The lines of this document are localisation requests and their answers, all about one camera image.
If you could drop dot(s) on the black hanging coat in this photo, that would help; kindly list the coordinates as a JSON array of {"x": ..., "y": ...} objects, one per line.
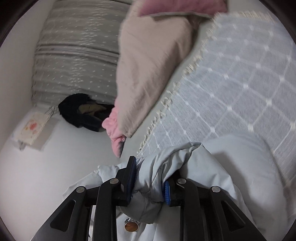
[{"x": 81, "y": 111}]

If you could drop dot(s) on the pink velvet pillow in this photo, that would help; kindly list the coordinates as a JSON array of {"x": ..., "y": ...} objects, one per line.
[{"x": 207, "y": 8}]

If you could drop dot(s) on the light blue hooded puffer jacket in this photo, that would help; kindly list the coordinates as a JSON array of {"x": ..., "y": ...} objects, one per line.
[{"x": 240, "y": 163}]

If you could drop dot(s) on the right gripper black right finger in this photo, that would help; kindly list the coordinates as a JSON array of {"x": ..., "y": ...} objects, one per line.
[{"x": 208, "y": 214}]

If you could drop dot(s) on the grey dotted curtain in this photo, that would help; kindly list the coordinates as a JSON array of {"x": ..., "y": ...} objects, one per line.
[{"x": 78, "y": 51}]

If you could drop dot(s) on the grey checked fringed blanket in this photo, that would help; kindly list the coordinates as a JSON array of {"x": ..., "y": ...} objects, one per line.
[{"x": 242, "y": 79}]

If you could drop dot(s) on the pink fleece blanket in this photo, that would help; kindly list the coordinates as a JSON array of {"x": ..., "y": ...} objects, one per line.
[{"x": 115, "y": 135}]

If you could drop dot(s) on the beige duvet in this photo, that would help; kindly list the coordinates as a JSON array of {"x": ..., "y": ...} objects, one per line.
[{"x": 150, "y": 50}]

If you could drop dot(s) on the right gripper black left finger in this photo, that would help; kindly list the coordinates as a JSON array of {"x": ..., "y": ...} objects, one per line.
[{"x": 72, "y": 219}]

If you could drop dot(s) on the embroidered wall cloth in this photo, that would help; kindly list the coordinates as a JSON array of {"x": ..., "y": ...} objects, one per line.
[{"x": 34, "y": 130}]

